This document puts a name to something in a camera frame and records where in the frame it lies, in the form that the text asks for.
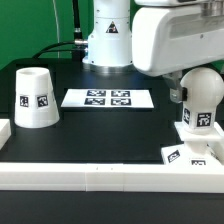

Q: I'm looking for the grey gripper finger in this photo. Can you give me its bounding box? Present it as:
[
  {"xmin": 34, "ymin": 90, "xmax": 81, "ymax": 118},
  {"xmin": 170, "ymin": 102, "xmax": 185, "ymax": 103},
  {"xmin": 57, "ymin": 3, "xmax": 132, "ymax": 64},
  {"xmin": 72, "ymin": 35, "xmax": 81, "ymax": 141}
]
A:
[{"xmin": 163, "ymin": 71, "xmax": 186, "ymax": 103}]

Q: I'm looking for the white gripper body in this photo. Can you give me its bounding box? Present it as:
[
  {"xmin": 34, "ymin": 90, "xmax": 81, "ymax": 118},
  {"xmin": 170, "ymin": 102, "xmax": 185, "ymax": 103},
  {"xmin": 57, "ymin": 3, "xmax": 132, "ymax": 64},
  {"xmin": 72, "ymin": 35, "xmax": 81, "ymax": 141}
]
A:
[{"xmin": 132, "ymin": 4, "xmax": 224, "ymax": 76}]

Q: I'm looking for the white lamp bulb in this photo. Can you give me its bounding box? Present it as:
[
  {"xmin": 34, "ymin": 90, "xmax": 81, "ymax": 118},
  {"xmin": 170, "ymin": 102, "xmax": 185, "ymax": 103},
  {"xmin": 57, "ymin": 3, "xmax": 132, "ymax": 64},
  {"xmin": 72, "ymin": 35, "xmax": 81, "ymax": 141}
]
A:
[{"xmin": 181, "ymin": 67, "xmax": 224, "ymax": 134}]

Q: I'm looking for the white lamp base with tags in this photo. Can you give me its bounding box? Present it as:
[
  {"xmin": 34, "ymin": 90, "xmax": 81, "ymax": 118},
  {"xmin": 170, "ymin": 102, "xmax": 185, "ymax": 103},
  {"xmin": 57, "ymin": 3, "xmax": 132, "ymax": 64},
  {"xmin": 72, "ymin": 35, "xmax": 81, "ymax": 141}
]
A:
[{"xmin": 161, "ymin": 122, "xmax": 222, "ymax": 167}]

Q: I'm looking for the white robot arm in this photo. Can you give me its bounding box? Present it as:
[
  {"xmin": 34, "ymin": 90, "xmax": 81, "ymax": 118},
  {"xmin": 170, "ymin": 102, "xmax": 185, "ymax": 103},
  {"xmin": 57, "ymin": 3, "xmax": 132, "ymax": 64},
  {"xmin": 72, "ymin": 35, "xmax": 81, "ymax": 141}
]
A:
[{"xmin": 83, "ymin": 0, "xmax": 224, "ymax": 102}]

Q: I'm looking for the white lamp shade with tags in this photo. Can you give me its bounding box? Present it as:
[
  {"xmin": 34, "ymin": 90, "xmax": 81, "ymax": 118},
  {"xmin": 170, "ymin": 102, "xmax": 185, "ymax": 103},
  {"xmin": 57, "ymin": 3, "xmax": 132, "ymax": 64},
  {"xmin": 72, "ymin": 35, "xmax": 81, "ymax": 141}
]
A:
[{"xmin": 14, "ymin": 67, "xmax": 59, "ymax": 128}]

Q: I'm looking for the white right fence block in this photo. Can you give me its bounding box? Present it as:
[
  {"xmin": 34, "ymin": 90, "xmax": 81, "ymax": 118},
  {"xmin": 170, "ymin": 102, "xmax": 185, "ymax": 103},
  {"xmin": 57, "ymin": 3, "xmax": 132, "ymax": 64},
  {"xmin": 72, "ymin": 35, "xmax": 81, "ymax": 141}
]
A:
[{"xmin": 210, "ymin": 122, "xmax": 224, "ymax": 165}]

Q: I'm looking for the white fence block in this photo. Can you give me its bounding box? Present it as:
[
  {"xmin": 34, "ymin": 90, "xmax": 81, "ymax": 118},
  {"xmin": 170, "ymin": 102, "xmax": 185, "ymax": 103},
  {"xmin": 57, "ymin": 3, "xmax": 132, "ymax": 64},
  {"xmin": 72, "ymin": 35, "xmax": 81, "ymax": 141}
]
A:
[
  {"xmin": 0, "ymin": 119, "xmax": 11, "ymax": 150},
  {"xmin": 210, "ymin": 122, "xmax": 224, "ymax": 165}
]

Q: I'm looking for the white fiducial tag board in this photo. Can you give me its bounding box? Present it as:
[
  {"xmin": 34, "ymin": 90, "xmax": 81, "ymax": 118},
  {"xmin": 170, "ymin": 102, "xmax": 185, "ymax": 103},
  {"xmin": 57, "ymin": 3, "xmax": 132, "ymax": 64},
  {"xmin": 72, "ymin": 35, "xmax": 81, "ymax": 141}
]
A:
[{"xmin": 61, "ymin": 89, "xmax": 154, "ymax": 109}]

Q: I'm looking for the white front fence bar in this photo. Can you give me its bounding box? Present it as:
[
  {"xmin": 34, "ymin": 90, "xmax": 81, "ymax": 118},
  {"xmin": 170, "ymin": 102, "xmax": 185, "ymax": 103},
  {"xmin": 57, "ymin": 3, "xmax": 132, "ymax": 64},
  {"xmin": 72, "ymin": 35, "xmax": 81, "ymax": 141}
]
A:
[{"xmin": 0, "ymin": 162, "xmax": 224, "ymax": 193}]

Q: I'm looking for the white left fence block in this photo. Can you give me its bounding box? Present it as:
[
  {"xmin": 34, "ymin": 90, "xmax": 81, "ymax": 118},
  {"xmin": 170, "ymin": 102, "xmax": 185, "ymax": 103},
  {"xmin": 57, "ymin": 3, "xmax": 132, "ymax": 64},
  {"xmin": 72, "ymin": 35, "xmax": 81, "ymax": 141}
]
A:
[{"xmin": 0, "ymin": 119, "xmax": 11, "ymax": 150}]

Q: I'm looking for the black vertical cable with connector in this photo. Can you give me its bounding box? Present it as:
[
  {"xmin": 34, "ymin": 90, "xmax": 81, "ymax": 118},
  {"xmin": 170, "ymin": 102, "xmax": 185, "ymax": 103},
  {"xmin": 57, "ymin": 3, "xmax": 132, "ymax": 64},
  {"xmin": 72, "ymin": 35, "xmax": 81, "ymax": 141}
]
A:
[{"xmin": 72, "ymin": 0, "xmax": 83, "ymax": 48}]

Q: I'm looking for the thin white cable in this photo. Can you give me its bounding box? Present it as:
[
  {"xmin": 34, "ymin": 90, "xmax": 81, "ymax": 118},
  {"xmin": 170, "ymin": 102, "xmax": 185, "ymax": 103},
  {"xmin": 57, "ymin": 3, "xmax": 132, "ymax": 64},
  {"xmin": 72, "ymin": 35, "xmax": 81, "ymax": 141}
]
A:
[{"xmin": 52, "ymin": 0, "xmax": 62, "ymax": 59}]

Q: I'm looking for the black thick cable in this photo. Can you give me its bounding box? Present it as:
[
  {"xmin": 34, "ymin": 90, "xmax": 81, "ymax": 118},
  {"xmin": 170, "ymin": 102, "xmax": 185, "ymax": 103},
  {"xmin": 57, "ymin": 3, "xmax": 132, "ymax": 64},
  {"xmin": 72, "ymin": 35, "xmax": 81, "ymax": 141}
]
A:
[{"xmin": 32, "ymin": 41, "xmax": 88, "ymax": 60}]

